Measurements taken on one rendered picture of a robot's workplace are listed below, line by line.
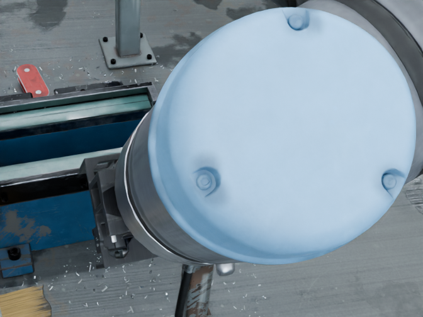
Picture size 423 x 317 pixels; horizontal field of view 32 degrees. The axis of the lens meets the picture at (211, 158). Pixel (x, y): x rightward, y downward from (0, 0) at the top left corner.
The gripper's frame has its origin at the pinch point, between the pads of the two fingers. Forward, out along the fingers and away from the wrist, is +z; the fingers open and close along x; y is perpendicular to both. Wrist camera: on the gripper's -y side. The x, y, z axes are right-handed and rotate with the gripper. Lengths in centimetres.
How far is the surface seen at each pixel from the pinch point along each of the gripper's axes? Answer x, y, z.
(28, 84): -26, 6, 51
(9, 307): 5.9, 14.1, 29.7
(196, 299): 8.7, -4.7, 15.6
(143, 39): -32, -14, 57
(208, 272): 6.1, -5.7, 12.0
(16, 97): -22.1, 8.9, 43.3
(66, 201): -4.9, 5.7, 28.1
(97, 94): -18.2, -0.9, 32.3
